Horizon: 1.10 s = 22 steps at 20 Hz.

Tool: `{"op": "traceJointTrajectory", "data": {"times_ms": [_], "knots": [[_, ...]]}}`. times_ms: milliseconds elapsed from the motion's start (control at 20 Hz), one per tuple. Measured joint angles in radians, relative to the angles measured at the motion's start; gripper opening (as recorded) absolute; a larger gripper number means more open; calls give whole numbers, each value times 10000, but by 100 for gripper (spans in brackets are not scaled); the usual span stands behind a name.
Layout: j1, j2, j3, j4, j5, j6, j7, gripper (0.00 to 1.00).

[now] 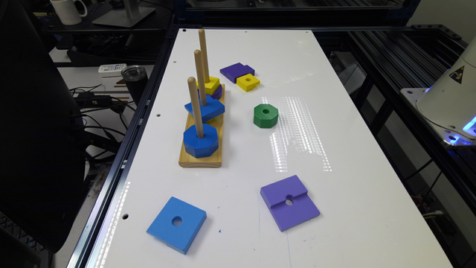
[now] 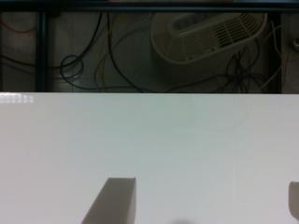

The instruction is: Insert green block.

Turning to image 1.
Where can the blue square block on peg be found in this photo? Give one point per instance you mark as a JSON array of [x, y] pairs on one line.
[[213, 109]]

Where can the monitor stand base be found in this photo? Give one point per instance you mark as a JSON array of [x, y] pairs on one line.
[[126, 18]]

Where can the purple round block on peg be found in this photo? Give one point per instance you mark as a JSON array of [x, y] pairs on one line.
[[218, 93]]

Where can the dark purple stepped block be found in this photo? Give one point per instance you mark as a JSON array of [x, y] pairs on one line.
[[236, 70]]

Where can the black office chair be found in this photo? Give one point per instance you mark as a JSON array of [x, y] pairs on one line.
[[42, 161]]

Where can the wooden base board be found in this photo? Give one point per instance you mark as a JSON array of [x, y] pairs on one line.
[[215, 160]]

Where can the green octagonal block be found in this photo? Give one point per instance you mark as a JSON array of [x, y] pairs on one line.
[[265, 115]]

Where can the middle wooden peg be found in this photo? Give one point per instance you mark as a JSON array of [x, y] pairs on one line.
[[200, 77]]

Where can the large blue square block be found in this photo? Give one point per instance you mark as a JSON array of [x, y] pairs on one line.
[[177, 224]]

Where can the small yellow square block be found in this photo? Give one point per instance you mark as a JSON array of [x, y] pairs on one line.
[[247, 82]]

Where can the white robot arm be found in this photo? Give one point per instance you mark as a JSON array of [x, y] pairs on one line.
[[449, 104]]

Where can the white remote control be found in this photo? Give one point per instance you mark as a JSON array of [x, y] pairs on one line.
[[113, 70]]

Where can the yellow square block on peg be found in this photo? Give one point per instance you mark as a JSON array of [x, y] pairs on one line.
[[212, 85]]

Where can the front wooden peg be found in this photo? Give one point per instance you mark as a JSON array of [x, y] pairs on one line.
[[194, 98]]

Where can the white mug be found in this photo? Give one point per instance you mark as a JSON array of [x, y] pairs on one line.
[[68, 12]]

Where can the blue octagonal block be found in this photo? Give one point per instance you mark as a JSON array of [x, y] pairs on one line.
[[201, 147]]

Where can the black tumbler cup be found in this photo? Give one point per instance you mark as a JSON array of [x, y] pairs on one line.
[[136, 79]]

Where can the large purple square block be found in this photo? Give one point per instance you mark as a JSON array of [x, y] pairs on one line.
[[289, 202]]

